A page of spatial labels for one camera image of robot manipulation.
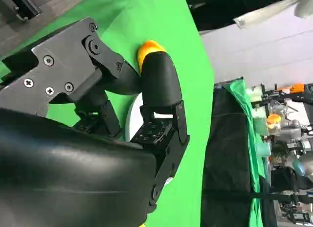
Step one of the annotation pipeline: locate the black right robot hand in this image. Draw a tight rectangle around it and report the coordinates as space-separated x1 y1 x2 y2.
0 16 190 227

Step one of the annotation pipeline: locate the green table cloth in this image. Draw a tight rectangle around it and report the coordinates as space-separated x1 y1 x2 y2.
0 0 216 227

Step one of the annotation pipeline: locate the large orange white bread roll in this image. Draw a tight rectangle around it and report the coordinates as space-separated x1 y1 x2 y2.
125 40 175 187

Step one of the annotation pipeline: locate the black hanging cloth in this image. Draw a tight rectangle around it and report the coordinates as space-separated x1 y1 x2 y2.
200 76 278 227

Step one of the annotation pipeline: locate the green hanging cloth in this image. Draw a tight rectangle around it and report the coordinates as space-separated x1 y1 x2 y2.
224 79 272 227

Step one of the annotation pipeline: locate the orange lidded jar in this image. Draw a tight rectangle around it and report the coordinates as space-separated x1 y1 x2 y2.
267 113 282 135

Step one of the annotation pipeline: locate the black backdrop curtain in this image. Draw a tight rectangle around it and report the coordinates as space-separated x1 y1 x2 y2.
180 0 313 32

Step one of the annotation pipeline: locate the grey workshop machine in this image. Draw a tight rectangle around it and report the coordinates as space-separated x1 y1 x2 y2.
260 82 313 227

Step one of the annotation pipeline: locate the black metal bracket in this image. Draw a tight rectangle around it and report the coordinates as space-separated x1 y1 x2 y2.
0 0 43 23

